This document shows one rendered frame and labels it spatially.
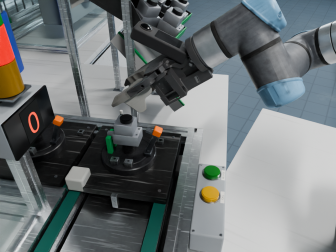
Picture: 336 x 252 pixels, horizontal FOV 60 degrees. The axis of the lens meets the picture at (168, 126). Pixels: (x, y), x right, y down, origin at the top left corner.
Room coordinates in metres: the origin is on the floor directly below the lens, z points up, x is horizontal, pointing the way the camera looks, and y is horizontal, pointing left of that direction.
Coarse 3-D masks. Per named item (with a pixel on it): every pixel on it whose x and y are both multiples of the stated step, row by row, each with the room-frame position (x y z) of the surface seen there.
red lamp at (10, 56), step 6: (0, 30) 0.39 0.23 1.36; (0, 36) 0.39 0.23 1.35; (6, 36) 0.40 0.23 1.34; (0, 42) 0.39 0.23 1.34; (6, 42) 0.40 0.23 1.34; (0, 48) 0.38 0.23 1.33; (6, 48) 0.39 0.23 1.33; (0, 54) 0.38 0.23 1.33; (6, 54) 0.39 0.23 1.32; (12, 54) 0.40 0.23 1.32; (0, 60) 0.38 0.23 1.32; (6, 60) 0.39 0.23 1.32
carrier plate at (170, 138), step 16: (112, 128) 0.69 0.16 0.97; (96, 144) 0.61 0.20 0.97; (160, 144) 0.61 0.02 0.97; (176, 144) 0.61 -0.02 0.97; (80, 160) 0.55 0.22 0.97; (96, 160) 0.55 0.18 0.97; (160, 160) 0.55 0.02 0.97; (96, 176) 0.49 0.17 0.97; (112, 176) 0.49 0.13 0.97; (128, 176) 0.49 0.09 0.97; (144, 176) 0.49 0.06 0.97; (160, 176) 0.49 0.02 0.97; (96, 192) 0.45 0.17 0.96; (128, 192) 0.44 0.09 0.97; (144, 192) 0.44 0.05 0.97; (160, 192) 0.44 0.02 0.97
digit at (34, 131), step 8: (32, 104) 0.40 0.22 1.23; (24, 112) 0.38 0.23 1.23; (32, 112) 0.40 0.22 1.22; (24, 120) 0.38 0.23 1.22; (32, 120) 0.39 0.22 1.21; (40, 120) 0.41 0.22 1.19; (24, 128) 0.37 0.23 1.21; (32, 128) 0.39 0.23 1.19; (40, 128) 0.41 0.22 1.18; (32, 136) 0.38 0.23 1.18
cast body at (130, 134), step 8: (120, 120) 0.55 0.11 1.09; (128, 120) 0.55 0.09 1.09; (136, 120) 0.58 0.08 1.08; (120, 128) 0.54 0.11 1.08; (128, 128) 0.54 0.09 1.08; (136, 128) 0.57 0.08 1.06; (112, 136) 0.55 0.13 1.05; (120, 136) 0.54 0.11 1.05; (128, 136) 0.54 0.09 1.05; (136, 136) 0.54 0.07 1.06; (120, 144) 0.55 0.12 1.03; (128, 144) 0.54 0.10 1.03; (136, 144) 0.54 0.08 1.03
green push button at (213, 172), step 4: (204, 168) 0.52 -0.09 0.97; (208, 168) 0.52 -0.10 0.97; (212, 168) 0.52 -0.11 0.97; (216, 168) 0.52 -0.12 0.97; (204, 172) 0.51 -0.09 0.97; (208, 172) 0.50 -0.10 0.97; (212, 172) 0.50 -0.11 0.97; (216, 172) 0.50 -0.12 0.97; (208, 176) 0.49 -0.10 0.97; (212, 176) 0.49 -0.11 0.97; (216, 176) 0.49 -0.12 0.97
